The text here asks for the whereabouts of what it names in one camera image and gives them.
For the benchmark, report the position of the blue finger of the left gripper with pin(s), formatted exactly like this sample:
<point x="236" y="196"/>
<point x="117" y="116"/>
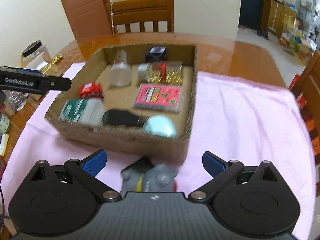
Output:
<point x="36" y="84"/>
<point x="30" y="71"/>

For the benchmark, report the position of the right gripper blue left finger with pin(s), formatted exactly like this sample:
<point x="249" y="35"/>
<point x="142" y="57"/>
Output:
<point x="95" y="162"/>

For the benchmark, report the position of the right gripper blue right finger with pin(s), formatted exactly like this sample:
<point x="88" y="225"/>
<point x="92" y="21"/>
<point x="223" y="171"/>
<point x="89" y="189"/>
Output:
<point x="213" y="164"/>

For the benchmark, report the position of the black oval device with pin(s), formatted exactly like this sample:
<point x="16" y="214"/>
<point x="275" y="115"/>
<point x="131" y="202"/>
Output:
<point x="118" y="117"/>

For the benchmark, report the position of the green medical cotton swab box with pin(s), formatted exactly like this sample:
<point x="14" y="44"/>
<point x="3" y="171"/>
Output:
<point x="83" y="111"/>

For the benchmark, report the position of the red toy fire truck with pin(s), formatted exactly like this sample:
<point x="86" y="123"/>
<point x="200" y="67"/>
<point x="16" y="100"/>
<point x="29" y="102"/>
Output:
<point x="91" y="90"/>

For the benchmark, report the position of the light blue egg toy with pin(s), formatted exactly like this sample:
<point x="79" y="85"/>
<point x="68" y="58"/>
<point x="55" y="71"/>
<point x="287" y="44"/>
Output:
<point x="160" y="125"/>

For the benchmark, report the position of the red card box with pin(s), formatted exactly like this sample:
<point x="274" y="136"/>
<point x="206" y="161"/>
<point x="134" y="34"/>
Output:
<point x="159" y="97"/>

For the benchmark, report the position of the clear plastic jar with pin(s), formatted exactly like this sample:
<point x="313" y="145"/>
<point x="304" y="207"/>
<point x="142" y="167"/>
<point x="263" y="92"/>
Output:
<point x="120" y="74"/>

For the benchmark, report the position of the jar of yellow capsules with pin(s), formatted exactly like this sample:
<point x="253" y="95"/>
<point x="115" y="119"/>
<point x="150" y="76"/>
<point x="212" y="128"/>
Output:
<point x="168" y="72"/>

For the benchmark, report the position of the black cube toy red wheels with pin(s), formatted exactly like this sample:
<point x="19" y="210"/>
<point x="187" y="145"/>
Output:
<point x="156" y="54"/>

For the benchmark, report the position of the clear jar black lid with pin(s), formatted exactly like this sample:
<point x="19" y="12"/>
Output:
<point x="35" y="56"/>

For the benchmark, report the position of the gold tissue pack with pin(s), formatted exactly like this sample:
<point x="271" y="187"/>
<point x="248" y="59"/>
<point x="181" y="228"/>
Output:
<point x="51" y="68"/>

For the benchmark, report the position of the plastic water bottle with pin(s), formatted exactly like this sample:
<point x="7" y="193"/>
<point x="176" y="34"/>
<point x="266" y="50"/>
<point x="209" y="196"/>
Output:
<point x="15" y="100"/>

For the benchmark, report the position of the small black phone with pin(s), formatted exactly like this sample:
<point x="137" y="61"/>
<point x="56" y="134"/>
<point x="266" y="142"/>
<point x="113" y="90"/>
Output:
<point x="137" y="164"/>

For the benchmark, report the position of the pink table cloth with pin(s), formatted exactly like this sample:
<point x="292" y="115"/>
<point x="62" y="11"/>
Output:
<point x="234" y="119"/>

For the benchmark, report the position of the grey toy figure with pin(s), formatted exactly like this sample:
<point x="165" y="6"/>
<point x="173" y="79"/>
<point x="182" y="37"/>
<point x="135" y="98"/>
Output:
<point x="159" y="178"/>

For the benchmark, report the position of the brown cardboard box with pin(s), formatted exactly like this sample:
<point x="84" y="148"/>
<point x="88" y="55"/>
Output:
<point x="131" y="140"/>

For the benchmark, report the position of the wooden door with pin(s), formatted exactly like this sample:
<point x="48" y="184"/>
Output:
<point x="87" y="18"/>

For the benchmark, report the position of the wooden chair right side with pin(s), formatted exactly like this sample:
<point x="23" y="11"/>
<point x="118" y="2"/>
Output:
<point x="308" y="86"/>

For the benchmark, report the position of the wooden chair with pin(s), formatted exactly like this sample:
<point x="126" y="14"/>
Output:
<point x="140" y="11"/>
<point x="308" y="86"/>

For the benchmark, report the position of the wooden chair far side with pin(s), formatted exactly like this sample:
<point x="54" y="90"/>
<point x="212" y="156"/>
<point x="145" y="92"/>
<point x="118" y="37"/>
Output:
<point x="140" y="11"/>

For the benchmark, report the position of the wooden cabinet in background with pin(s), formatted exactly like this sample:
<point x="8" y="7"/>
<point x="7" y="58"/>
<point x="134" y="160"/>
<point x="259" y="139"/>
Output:
<point x="277" y="13"/>

